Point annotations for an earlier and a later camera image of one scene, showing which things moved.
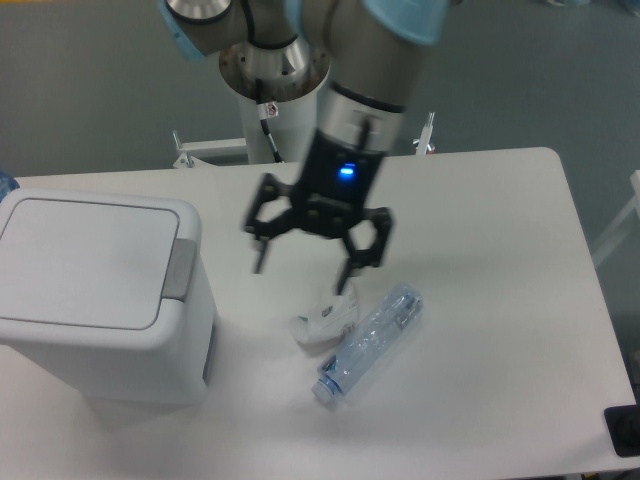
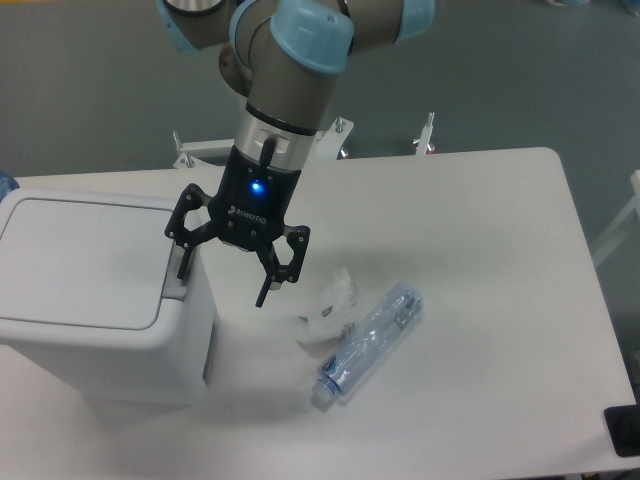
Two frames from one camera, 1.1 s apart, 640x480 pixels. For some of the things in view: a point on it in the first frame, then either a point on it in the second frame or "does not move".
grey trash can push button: (180, 269) does not move
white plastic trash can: (111, 293) does not move
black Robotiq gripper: (330, 198) -> (249, 211)
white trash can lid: (86, 264) does not move
